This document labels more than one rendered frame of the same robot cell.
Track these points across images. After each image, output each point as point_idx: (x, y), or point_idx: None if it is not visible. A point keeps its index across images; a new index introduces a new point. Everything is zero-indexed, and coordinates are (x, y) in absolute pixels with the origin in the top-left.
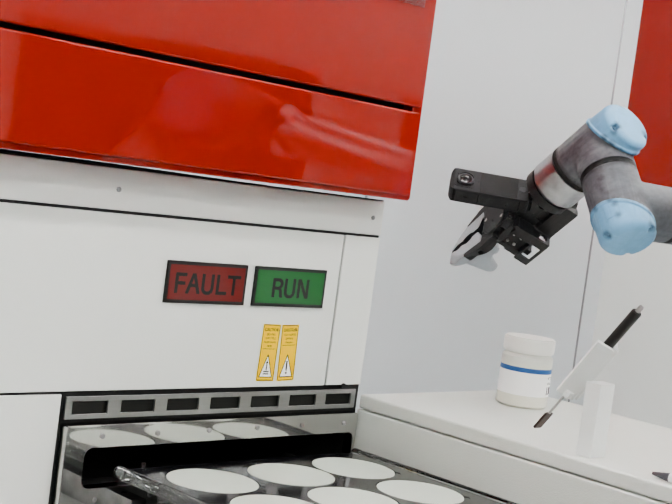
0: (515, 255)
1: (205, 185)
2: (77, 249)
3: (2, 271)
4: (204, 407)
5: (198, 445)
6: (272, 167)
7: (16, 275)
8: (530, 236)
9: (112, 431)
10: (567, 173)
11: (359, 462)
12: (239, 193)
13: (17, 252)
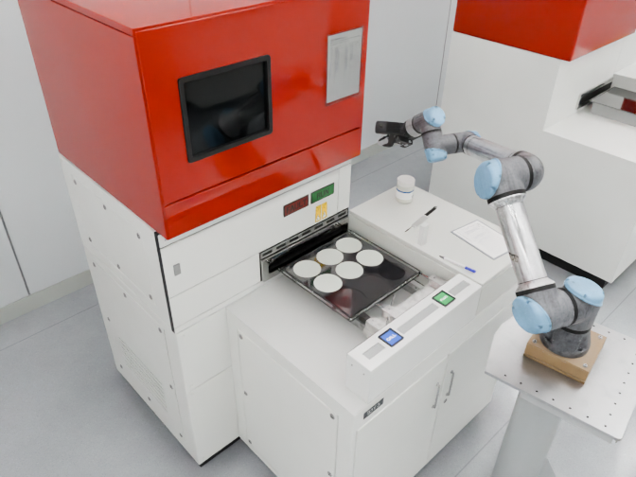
0: (400, 146)
1: None
2: (256, 217)
3: (237, 233)
4: (300, 237)
5: None
6: (312, 172)
7: (240, 232)
8: (405, 142)
9: (274, 256)
10: (416, 130)
11: (350, 239)
12: None
13: (239, 226)
